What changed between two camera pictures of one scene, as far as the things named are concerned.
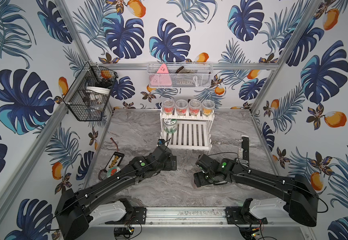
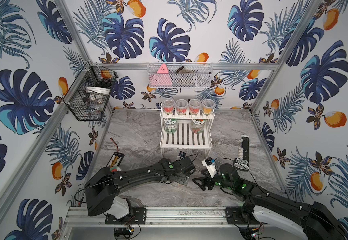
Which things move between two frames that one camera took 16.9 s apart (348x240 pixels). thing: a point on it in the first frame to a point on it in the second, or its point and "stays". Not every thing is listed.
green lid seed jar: (170, 125) stays
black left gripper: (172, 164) to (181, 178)
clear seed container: (181, 105) stays
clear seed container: (168, 105) stays
